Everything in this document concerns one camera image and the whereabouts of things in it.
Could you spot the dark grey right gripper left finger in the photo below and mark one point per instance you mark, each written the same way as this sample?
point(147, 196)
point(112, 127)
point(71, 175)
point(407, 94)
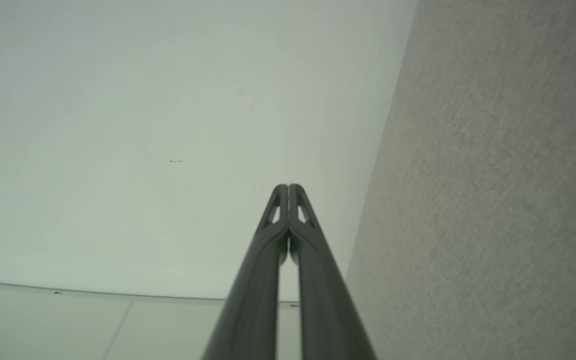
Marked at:
point(250, 300)

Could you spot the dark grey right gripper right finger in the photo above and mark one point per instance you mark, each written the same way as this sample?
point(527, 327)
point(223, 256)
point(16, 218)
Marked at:
point(328, 310)

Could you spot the grey fabric sofa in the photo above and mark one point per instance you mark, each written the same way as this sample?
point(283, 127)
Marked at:
point(493, 200)

